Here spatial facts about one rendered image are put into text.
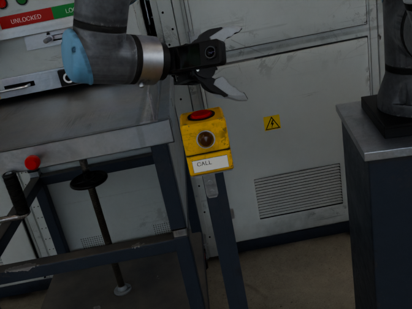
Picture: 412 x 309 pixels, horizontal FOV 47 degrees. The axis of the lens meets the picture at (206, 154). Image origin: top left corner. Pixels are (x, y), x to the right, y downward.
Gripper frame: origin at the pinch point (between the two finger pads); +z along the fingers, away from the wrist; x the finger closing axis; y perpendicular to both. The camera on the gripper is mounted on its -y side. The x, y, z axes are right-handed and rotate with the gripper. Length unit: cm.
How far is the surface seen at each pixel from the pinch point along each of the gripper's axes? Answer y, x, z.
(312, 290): 49, 69, 59
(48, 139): 31.6, 11.8, -33.7
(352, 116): -1.0, 11.7, 29.3
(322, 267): 55, 63, 70
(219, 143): -9.0, 16.6, -14.4
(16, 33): 67, -22, -32
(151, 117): 18.7, 8.8, -13.7
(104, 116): 33.4, 6.6, -19.4
